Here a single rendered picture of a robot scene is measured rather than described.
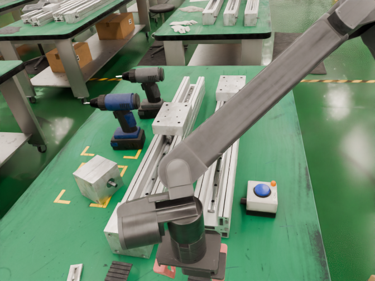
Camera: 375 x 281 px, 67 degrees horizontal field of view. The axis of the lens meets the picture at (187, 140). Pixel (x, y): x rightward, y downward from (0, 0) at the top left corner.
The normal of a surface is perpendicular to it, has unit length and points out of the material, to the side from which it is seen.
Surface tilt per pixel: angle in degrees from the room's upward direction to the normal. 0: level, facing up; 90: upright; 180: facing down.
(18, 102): 90
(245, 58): 90
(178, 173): 48
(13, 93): 90
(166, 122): 0
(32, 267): 0
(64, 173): 0
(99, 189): 90
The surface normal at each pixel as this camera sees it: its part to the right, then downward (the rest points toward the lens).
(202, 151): 0.10, -0.06
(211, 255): -0.09, -0.80
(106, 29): -0.17, 0.61
